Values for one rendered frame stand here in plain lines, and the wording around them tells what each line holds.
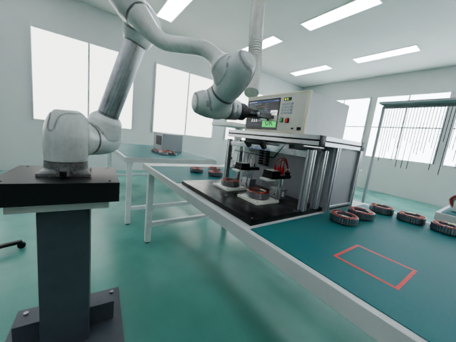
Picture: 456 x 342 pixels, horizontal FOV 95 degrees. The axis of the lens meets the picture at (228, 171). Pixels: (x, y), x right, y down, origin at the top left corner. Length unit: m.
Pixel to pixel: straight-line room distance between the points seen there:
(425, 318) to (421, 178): 6.71
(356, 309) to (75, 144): 1.07
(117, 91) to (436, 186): 7.03
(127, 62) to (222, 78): 0.57
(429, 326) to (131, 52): 1.33
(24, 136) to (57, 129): 4.45
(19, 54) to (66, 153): 4.60
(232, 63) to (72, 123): 0.69
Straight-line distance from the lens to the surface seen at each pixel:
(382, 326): 0.59
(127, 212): 2.55
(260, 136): 1.21
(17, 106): 5.52
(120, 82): 1.21
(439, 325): 0.65
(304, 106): 1.09
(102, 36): 5.74
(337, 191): 1.24
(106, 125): 1.20
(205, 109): 0.83
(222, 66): 0.78
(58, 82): 5.49
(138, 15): 1.05
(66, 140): 1.07
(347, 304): 0.60
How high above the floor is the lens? 1.06
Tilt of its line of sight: 9 degrees down
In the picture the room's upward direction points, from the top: 7 degrees clockwise
